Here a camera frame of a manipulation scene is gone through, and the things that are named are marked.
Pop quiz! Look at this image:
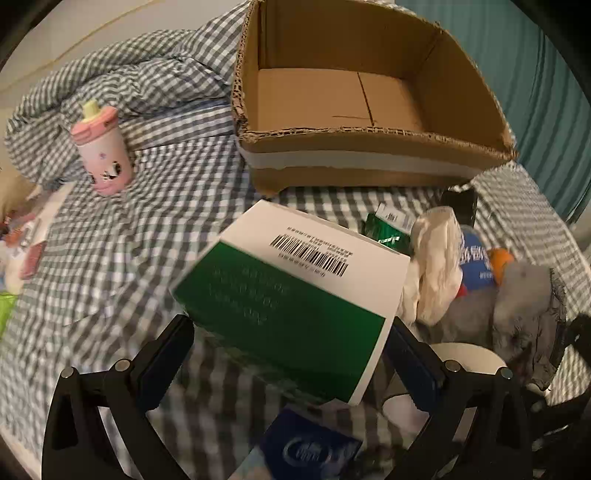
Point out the checked duvet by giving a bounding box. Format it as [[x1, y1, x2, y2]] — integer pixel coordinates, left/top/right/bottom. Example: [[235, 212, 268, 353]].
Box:
[[4, 0, 259, 185]]

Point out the bright green cloth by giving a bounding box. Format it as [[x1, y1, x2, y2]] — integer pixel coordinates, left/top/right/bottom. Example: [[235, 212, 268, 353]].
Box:
[[0, 294, 19, 335]]

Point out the white tape roll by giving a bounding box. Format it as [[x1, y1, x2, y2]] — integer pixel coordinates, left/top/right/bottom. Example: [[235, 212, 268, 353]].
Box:
[[383, 343, 509, 432]]

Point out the red packet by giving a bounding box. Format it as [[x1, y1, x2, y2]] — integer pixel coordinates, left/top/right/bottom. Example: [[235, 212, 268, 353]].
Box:
[[20, 241, 48, 280]]

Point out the black flat device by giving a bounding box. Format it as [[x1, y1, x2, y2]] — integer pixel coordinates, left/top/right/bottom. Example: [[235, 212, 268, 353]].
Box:
[[440, 187, 479, 228]]

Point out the plastic bottle with blue label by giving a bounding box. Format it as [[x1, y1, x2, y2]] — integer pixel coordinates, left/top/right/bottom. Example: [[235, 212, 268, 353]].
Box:
[[457, 228, 515, 296]]

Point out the checked bed sheet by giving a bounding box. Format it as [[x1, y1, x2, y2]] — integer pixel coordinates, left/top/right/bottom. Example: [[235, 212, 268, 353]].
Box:
[[0, 134, 587, 480]]

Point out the pink drinking cup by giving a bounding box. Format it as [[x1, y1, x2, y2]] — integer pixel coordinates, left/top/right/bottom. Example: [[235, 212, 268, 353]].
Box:
[[70, 100, 136, 197]]

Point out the green and white carton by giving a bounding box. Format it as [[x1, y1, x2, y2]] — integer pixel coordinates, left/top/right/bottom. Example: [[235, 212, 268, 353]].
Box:
[[169, 199, 411, 406]]

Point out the cardboard box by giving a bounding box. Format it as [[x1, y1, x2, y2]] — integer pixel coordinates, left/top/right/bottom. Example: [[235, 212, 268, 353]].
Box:
[[231, 0, 520, 195]]

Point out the white plastic bag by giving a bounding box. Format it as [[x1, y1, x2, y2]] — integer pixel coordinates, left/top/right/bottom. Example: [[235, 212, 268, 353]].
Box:
[[401, 207, 465, 325]]

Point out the blue and white packet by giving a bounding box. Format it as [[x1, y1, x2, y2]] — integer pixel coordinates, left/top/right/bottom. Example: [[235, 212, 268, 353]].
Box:
[[240, 405, 365, 480]]

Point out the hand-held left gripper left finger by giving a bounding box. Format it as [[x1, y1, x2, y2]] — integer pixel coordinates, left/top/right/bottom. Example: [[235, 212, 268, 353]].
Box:
[[41, 315, 195, 480]]

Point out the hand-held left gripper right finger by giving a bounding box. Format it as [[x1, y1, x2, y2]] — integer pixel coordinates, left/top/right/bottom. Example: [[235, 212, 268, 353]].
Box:
[[387, 319, 533, 480]]

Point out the grey cloth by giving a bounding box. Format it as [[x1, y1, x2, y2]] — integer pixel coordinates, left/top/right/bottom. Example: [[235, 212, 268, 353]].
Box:
[[436, 262, 570, 386]]

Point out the pile of reddish packets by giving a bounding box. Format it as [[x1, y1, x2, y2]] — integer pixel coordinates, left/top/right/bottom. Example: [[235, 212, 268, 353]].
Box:
[[0, 210, 40, 252]]

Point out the teal curtain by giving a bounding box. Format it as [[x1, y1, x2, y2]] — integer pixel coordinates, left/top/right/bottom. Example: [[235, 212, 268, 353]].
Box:
[[402, 0, 591, 227]]

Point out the green foil packet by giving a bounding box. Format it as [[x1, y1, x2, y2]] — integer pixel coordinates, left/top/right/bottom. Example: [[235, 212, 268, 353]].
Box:
[[361, 204, 415, 256]]

